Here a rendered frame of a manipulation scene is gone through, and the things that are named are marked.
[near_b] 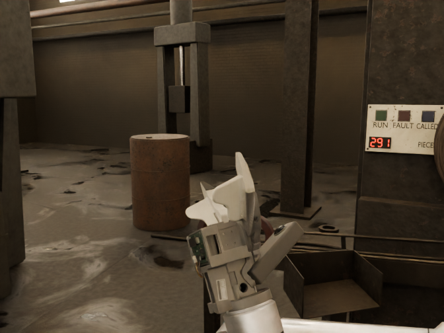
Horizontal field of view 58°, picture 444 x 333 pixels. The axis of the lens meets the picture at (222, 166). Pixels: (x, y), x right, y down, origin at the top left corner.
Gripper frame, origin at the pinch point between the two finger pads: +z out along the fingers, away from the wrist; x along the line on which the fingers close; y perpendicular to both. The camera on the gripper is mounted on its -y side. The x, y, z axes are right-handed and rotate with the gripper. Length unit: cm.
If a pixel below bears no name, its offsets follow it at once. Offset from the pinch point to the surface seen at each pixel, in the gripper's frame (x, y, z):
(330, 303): 64, -55, -37
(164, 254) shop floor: 274, -59, 1
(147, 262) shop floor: 264, -42, -2
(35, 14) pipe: 842, -41, 647
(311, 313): 63, -46, -38
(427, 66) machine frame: 37, -108, 31
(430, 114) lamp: 41, -106, 15
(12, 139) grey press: 250, 35, 107
